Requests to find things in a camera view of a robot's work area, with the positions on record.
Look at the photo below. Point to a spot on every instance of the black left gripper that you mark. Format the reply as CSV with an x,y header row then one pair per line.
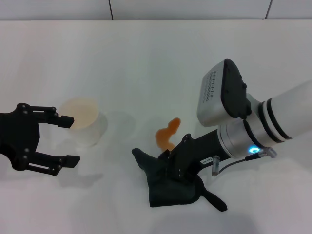
x,y
19,136

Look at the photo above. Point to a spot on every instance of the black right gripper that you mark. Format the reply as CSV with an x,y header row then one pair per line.
x,y
202,153

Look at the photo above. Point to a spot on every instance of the white translucent plastic cup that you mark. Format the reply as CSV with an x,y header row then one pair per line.
x,y
85,122

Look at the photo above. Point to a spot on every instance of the dark blue rag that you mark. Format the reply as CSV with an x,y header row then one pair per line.
x,y
161,190

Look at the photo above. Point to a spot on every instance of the brown water stain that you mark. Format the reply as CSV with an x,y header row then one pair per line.
x,y
167,132

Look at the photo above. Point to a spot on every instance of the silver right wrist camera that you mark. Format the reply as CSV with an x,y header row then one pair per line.
x,y
214,97

